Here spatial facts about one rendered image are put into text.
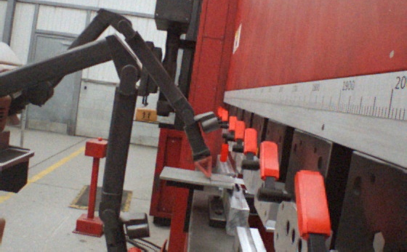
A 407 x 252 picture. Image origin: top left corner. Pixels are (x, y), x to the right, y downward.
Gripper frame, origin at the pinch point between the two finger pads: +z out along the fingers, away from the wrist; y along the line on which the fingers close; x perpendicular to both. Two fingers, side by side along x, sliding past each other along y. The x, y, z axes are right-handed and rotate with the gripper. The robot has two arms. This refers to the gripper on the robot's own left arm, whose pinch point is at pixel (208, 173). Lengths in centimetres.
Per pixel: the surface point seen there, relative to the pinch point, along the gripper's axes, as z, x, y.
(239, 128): -19, -13, -50
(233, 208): 8.4, -4.9, -24.5
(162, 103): -31, 22, 140
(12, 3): -354, 311, 639
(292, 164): -17, -16, -92
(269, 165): -18, -13, -91
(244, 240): 8, -5, -52
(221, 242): 15.0, 2.0, -31.1
